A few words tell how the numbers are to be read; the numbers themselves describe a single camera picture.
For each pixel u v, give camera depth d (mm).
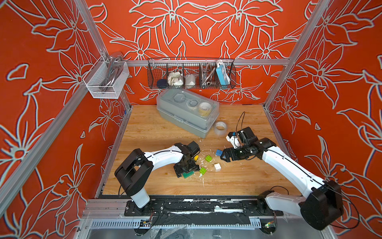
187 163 716
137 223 698
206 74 826
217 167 835
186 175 834
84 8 707
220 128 1043
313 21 744
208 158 891
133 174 447
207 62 911
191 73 969
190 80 922
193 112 902
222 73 857
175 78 921
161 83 924
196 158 875
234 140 697
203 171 835
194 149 708
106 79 830
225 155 729
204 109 946
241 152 670
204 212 727
